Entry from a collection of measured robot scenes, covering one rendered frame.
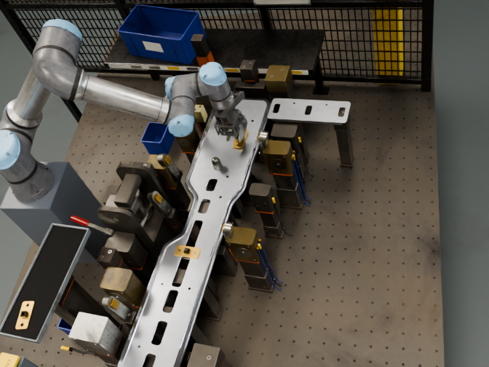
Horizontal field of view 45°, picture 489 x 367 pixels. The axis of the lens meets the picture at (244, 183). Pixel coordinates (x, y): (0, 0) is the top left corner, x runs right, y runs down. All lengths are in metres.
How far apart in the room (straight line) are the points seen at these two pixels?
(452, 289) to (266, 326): 1.08
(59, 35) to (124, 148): 1.00
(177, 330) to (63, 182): 0.71
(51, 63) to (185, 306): 0.80
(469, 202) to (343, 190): 0.96
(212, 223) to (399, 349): 0.71
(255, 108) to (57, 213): 0.80
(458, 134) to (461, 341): 1.13
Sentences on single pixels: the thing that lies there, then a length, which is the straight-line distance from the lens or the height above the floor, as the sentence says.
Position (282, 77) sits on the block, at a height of 1.06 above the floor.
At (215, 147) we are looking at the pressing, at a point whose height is 1.00.
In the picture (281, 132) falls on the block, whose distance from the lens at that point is 2.14.
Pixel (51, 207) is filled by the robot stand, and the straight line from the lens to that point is 2.13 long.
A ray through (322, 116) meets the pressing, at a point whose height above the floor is 1.00.
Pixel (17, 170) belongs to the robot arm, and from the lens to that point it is 2.08.
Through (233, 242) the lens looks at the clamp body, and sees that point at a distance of 1.85.
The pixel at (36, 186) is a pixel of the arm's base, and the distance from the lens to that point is 2.14.
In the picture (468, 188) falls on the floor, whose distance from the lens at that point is 3.15.
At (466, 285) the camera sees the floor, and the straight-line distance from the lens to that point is 2.88.
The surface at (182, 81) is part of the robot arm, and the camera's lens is 1.88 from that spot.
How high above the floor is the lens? 2.60
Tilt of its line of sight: 52 degrees down
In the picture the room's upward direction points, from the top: 21 degrees counter-clockwise
